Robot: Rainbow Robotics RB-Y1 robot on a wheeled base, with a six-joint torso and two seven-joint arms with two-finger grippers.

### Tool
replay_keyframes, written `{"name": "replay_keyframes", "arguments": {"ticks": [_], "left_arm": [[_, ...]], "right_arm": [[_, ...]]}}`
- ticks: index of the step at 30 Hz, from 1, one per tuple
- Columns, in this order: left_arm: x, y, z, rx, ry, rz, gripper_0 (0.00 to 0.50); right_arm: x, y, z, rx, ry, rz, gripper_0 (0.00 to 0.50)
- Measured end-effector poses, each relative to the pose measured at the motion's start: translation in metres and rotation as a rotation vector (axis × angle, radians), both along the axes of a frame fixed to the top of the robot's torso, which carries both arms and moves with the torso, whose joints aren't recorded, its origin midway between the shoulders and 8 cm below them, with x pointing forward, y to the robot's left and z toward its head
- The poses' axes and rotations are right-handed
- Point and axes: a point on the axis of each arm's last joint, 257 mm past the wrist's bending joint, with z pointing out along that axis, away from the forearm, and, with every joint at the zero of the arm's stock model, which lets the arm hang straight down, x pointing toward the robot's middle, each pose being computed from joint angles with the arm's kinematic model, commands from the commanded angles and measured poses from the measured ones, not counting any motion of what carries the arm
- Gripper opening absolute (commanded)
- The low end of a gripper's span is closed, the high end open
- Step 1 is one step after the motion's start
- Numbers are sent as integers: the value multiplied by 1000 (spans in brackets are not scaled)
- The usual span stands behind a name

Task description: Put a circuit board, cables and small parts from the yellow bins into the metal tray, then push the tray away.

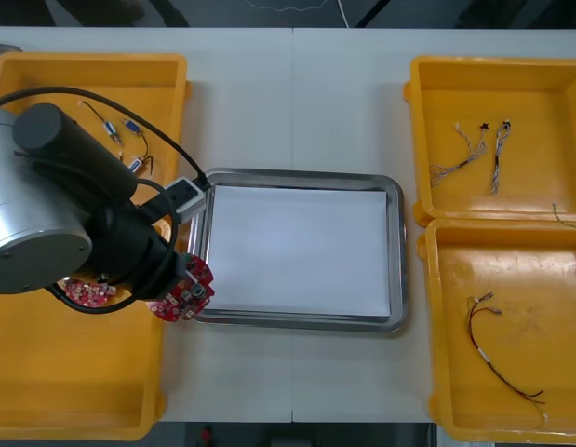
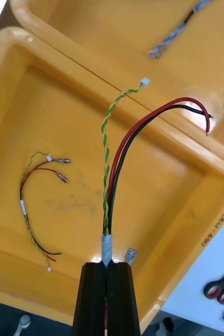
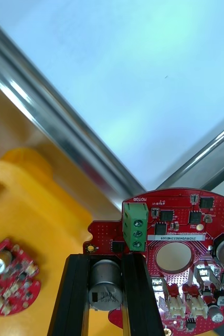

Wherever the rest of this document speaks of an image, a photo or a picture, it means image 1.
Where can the yellow-orange plastic bin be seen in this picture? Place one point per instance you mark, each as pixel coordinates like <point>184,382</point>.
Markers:
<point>83,74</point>
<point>59,363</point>
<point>525,93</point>
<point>525,261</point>

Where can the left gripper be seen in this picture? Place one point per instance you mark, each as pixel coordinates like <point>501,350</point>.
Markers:
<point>134,251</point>

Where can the steel tray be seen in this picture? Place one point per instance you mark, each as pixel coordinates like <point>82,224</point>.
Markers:
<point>399,256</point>

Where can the metal solenoid with blue label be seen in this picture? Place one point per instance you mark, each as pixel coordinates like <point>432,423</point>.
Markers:
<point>137,164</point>
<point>130,125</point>

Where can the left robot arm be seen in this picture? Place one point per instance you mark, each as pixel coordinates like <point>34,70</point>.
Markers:
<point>36,233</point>

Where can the white paper sheet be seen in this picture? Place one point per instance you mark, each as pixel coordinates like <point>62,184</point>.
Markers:
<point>297,251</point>

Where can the round red circuit board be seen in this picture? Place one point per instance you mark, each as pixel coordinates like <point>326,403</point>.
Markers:
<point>85,293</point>
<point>194,298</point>

